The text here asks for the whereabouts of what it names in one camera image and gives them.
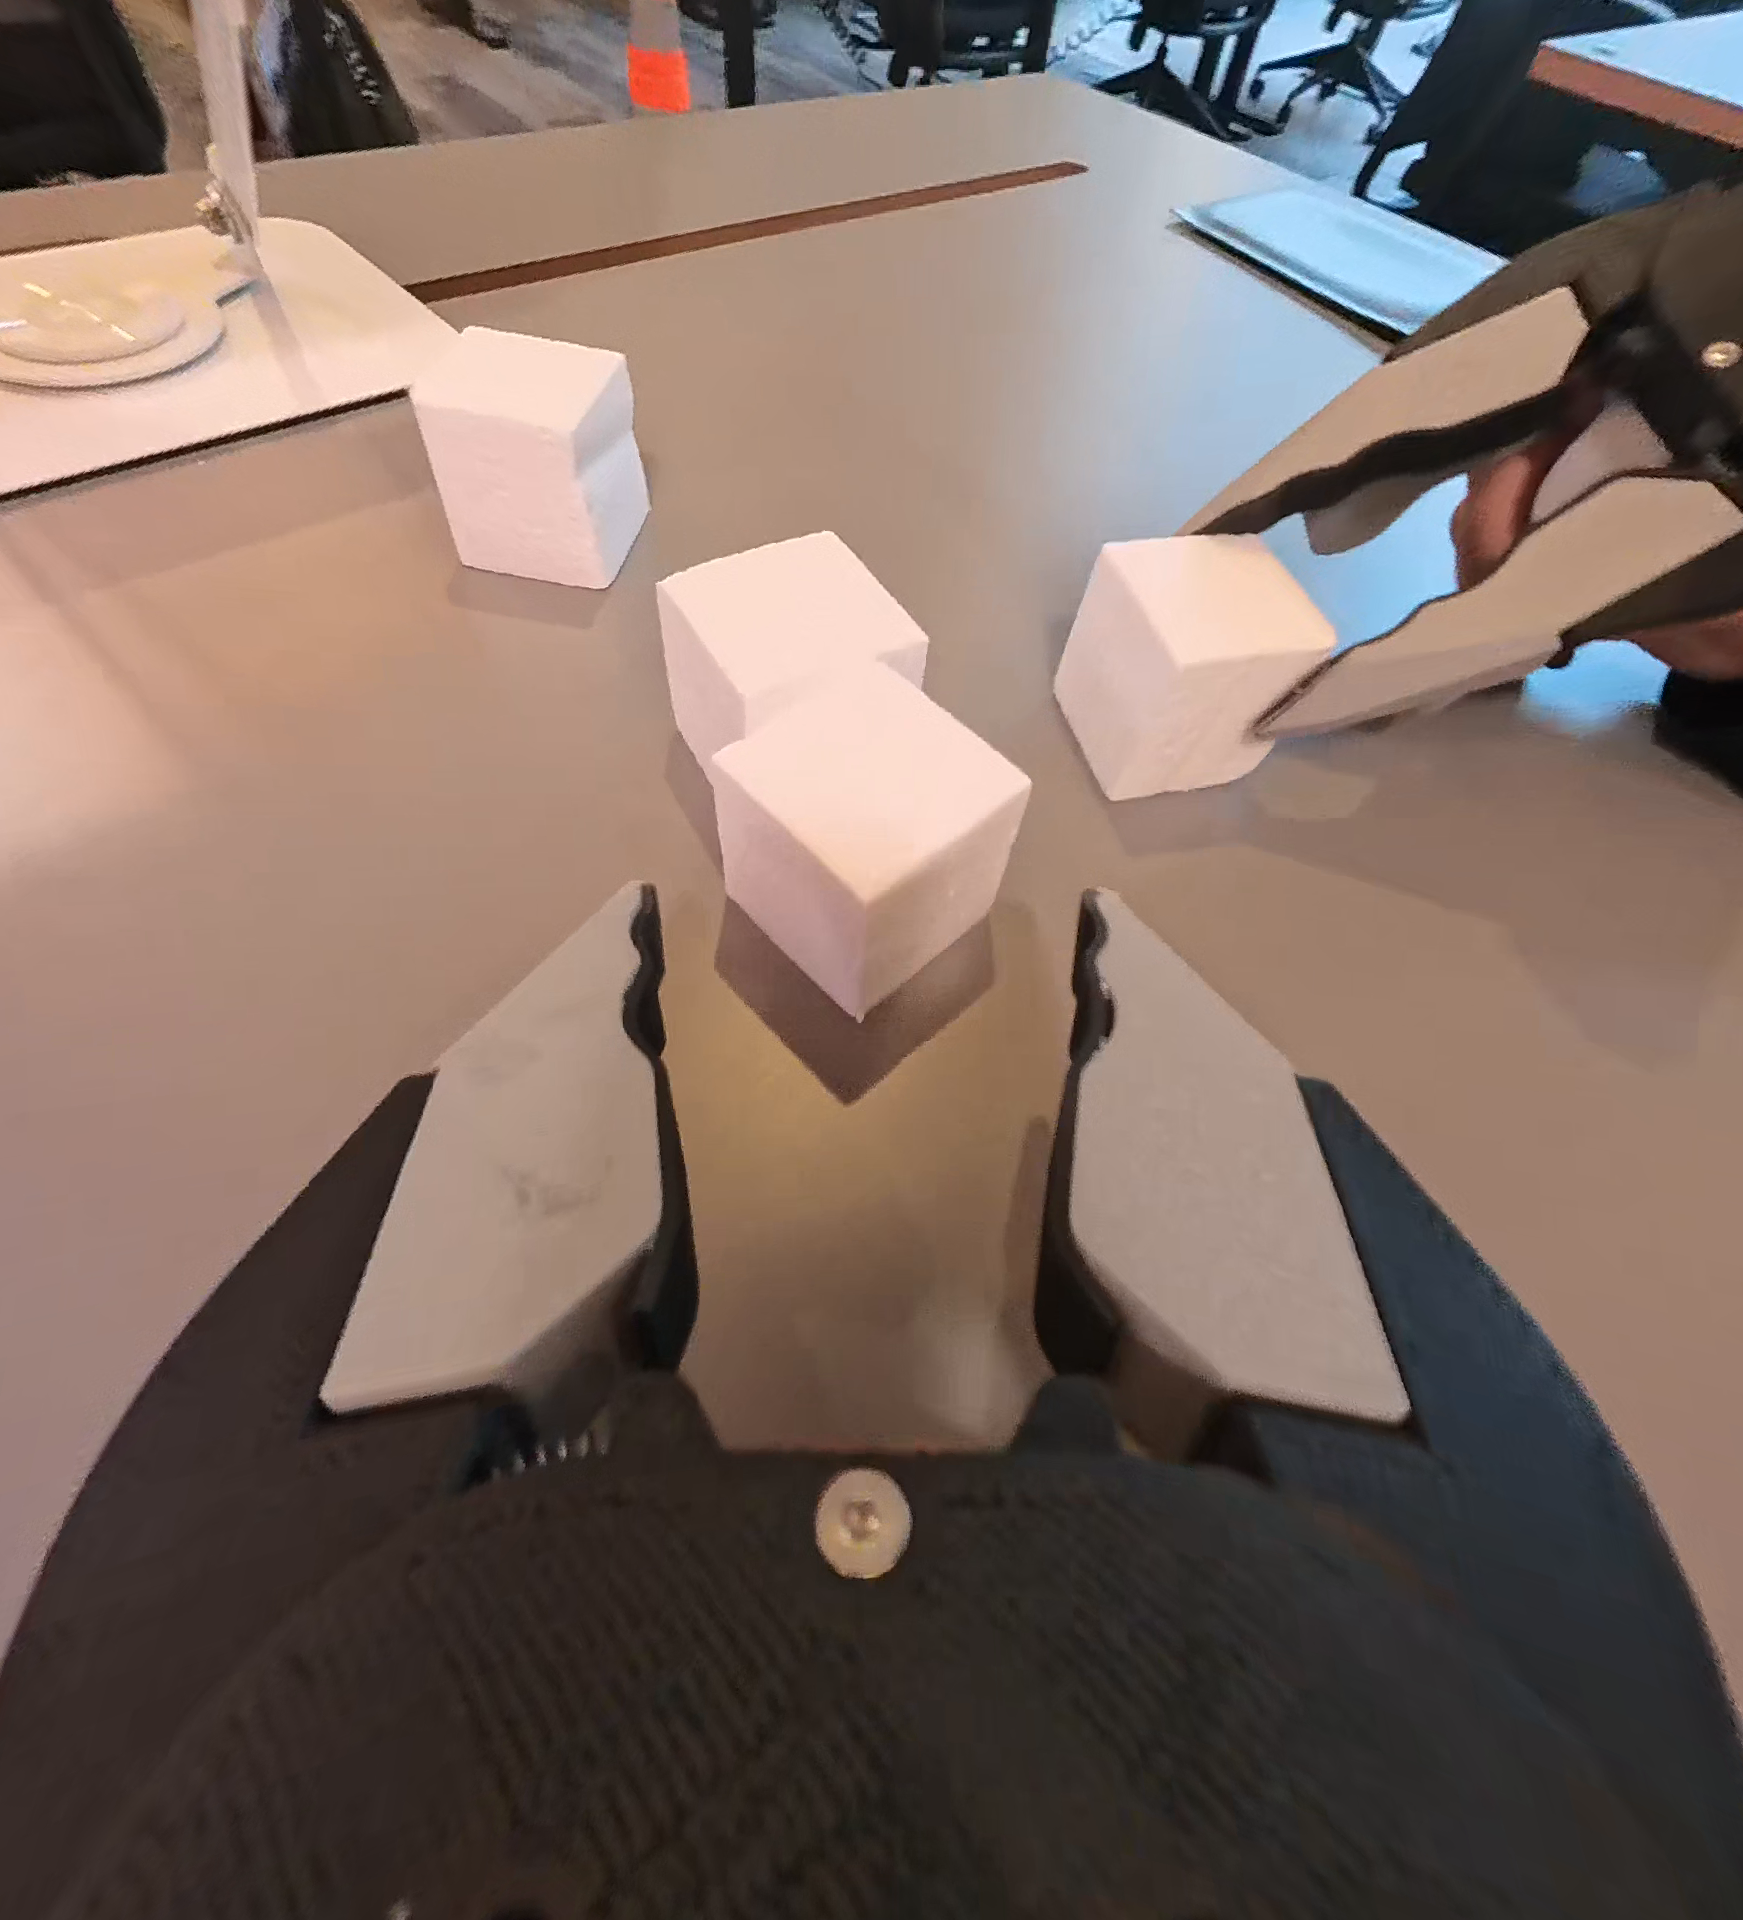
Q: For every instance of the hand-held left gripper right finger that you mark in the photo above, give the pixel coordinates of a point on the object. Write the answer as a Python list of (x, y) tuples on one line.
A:
[(1214, 1214)]

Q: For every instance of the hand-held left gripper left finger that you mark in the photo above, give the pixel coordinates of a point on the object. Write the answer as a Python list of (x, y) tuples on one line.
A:
[(528, 1200)]

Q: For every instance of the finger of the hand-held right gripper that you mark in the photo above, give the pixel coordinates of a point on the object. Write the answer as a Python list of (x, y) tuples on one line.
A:
[(1560, 585), (1441, 390)]

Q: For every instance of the white hard foam cube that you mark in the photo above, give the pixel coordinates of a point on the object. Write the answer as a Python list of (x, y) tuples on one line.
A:
[(781, 630), (1186, 660), (532, 459), (873, 841)]

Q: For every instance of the person's right hand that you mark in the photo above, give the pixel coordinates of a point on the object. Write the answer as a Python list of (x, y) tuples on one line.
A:
[(1499, 519)]

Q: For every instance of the grey flat pouch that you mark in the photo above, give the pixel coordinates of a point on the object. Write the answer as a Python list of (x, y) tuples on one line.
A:
[(1336, 246)]

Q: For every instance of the wood-edged background desk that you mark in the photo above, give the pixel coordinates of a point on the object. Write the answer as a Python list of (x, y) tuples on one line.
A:
[(1697, 82)]

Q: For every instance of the black office chair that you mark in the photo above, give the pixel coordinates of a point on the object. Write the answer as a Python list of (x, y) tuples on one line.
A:
[(33, 90), (1202, 51), (960, 29), (1336, 61), (1473, 106)]

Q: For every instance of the orange traffic cone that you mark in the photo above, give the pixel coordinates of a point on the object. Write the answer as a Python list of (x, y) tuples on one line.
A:
[(657, 75)]

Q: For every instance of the white wooden document stand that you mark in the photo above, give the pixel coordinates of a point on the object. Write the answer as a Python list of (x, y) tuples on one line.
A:
[(315, 328)]

